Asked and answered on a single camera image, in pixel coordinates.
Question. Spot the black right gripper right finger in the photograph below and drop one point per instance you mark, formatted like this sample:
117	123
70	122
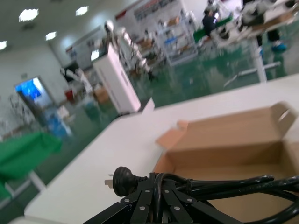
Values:
180	207

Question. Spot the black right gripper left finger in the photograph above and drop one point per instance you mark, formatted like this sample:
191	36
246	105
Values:
137	205

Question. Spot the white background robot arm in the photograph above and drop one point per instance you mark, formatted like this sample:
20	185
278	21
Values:
137	58

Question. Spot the open cardboard box torn corner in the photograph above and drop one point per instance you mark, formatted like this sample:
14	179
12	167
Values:
222	140

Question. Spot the green cloth covered table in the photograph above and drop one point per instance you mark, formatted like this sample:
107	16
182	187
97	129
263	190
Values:
23	151

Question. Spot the white Tianqing robot column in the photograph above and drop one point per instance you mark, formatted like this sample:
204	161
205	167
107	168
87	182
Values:
116	77

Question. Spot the blue lit doorway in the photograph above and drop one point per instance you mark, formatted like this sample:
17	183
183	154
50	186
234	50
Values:
30	91

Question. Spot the metal shelf rack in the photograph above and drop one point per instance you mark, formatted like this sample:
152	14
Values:
177	44

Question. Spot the white leg work table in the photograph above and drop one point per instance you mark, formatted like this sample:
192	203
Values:
259	56

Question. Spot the green table cloth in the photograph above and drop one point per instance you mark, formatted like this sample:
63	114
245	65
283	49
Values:
201	35

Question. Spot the seated person in black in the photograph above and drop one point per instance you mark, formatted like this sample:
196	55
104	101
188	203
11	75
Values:
208	22

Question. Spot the ceiling light panel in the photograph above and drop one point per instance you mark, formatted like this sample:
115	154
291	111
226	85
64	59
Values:
28	14
82	10
2	44
51	35

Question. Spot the standing person blue shoe covers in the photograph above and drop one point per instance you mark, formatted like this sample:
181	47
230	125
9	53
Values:
275	37

